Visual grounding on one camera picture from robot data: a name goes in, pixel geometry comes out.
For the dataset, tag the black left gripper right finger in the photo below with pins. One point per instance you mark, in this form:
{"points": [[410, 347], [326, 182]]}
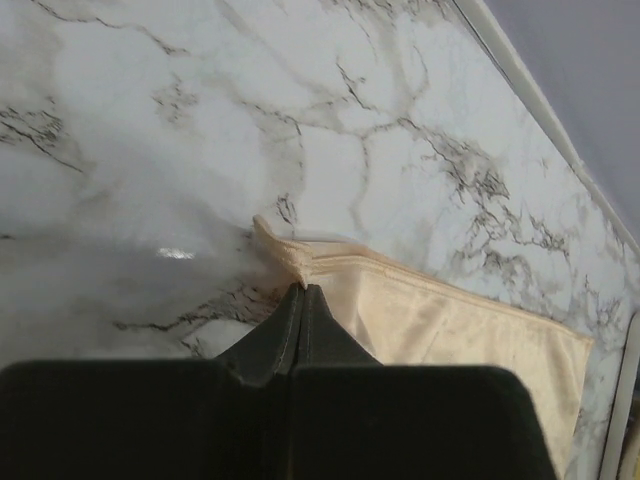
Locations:
{"points": [[351, 417]]}

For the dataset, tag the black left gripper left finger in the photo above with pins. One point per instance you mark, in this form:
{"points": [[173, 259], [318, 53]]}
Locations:
{"points": [[221, 418]]}

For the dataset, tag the peach cloth napkin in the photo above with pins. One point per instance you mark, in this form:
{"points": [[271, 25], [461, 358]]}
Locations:
{"points": [[402, 316]]}

